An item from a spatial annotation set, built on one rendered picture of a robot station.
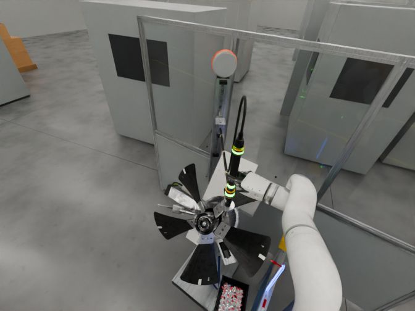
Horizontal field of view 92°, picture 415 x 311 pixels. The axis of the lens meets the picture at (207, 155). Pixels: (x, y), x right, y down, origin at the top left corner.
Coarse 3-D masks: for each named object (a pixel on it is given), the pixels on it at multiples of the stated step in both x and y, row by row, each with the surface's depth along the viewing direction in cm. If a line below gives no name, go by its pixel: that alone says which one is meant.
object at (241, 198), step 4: (236, 192) 113; (236, 196) 110; (240, 196) 109; (244, 196) 107; (232, 200) 111; (236, 200) 109; (240, 200) 108; (244, 200) 106; (248, 200) 105; (252, 200) 104; (256, 200) 103; (236, 204) 108; (240, 204) 106; (244, 204) 105
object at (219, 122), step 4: (220, 116) 143; (216, 120) 139; (220, 120) 139; (224, 120) 140; (216, 124) 135; (220, 124) 136; (224, 124) 136; (216, 128) 138; (224, 128) 138; (216, 132) 140; (224, 132) 140
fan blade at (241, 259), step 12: (228, 240) 108; (240, 240) 108; (252, 240) 108; (264, 240) 107; (240, 252) 104; (252, 252) 104; (264, 252) 103; (240, 264) 102; (252, 264) 101; (252, 276) 99
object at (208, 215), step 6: (210, 210) 122; (198, 216) 113; (204, 216) 112; (210, 216) 110; (222, 216) 120; (198, 222) 113; (210, 222) 111; (216, 222) 112; (198, 228) 112; (204, 228) 111; (210, 228) 110; (216, 228) 115; (204, 234) 110
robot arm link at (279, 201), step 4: (280, 188) 76; (284, 188) 76; (276, 192) 75; (280, 192) 75; (284, 192) 74; (288, 192) 73; (276, 196) 74; (280, 196) 74; (284, 196) 73; (272, 200) 75; (276, 200) 74; (280, 200) 74; (284, 200) 73; (272, 204) 76; (276, 204) 75; (280, 204) 74; (284, 204) 73; (280, 208) 75; (284, 208) 74
